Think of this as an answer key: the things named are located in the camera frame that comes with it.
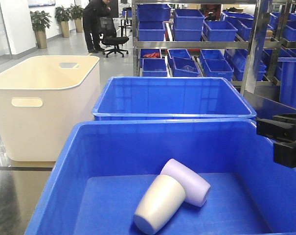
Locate cream plastic bin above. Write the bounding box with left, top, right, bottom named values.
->
left=0, top=55, right=100, bottom=162

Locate person in black clothes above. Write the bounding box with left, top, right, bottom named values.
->
left=83, top=0, right=111, bottom=53

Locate large blue bin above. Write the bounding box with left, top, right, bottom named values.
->
left=25, top=118, right=296, bottom=235
left=92, top=76, right=256, bottom=120

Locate black office chair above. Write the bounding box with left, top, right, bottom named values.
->
left=100, top=17, right=129, bottom=58

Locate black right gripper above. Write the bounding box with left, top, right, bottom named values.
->
left=256, top=114, right=296, bottom=168

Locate large blue bin far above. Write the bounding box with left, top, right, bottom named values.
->
left=92, top=76, right=256, bottom=120

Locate beige plastic cup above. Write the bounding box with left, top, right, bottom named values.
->
left=133, top=174, right=186, bottom=235

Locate large blue bin near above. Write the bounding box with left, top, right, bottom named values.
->
left=25, top=118, right=296, bottom=235

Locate lavender plastic cup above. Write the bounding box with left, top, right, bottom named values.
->
left=160, top=159, right=211, bottom=207

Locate potted plant gold pot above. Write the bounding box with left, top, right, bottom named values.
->
left=30, top=10, right=51, bottom=49

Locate metal shelving rack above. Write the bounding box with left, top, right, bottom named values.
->
left=132, top=0, right=296, bottom=94

